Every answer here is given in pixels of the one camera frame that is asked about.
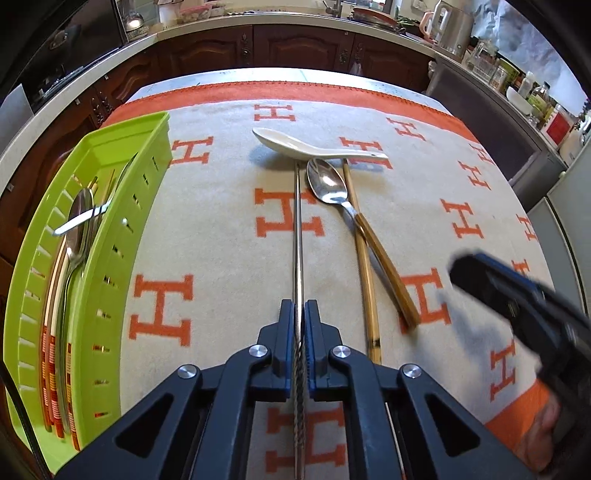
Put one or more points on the metal soup spoon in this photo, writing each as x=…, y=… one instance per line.
x=85, y=242

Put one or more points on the white ceramic spoon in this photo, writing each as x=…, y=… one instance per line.
x=277, y=141

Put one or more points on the white bowl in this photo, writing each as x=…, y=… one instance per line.
x=518, y=100

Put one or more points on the white container red label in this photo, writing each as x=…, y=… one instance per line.
x=557, y=127

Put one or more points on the grey glass-door cabinet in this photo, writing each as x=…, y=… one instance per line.
x=489, y=134

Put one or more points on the stainless steel splash panel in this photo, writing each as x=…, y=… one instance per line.
x=16, y=115

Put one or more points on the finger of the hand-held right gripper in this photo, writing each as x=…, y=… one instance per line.
x=471, y=277
x=512, y=274

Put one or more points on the brown wooden chopstick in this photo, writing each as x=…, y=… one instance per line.
x=57, y=277
x=364, y=267

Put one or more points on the clear plastic wall sheet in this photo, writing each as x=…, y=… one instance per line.
x=531, y=37

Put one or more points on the white plastic bag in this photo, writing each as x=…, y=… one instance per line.
x=358, y=68

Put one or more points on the black gas stove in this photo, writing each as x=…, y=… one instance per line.
x=60, y=83

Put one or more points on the white kitchen countertop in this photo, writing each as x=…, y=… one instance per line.
x=277, y=21

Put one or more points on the white plastic bottle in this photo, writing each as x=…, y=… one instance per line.
x=526, y=85

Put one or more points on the small steel pot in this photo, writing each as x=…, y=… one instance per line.
x=135, y=25

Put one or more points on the red pan with dishes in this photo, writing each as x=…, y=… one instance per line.
x=374, y=16

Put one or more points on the orange patterned blanket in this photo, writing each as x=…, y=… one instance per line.
x=221, y=207

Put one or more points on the green plastic utensil tray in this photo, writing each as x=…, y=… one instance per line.
x=115, y=221

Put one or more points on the dark stove side panel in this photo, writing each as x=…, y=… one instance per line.
x=78, y=32

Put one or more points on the glass jar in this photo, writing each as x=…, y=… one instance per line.
x=498, y=76

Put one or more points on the twisted metal chopstick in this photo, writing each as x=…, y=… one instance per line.
x=298, y=230

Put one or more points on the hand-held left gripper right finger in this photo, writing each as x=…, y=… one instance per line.
x=311, y=332

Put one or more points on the steel electric kettle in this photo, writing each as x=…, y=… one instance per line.
x=450, y=25

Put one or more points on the steel sink faucet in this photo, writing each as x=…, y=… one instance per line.
x=334, y=7

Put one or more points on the glass pitcher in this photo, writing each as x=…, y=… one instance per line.
x=482, y=60

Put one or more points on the pink-lidded food container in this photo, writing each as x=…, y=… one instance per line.
x=203, y=11

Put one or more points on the clear bottle green label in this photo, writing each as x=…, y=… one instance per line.
x=538, y=104

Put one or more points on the person's right hand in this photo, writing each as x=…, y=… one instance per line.
x=538, y=434

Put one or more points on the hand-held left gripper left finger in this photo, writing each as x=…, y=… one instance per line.
x=290, y=332

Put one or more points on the brown wooden kitchen cabinets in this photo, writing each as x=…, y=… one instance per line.
x=295, y=46

